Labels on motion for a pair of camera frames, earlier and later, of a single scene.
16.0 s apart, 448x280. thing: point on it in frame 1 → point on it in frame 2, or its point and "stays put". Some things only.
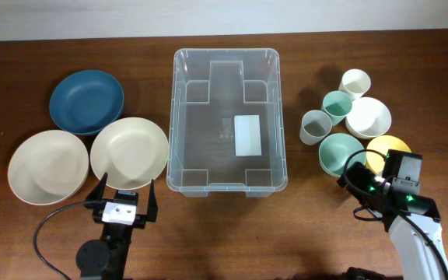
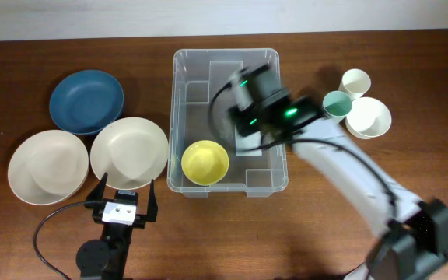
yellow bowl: x=376 y=161 → x=204 y=162
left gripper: x=139 y=219 stays put
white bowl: x=368 y=118 stays put
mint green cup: x=337 y=104 stays put
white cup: x=355 y=82 stays put
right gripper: x=363 y=176 → x=239 y=115
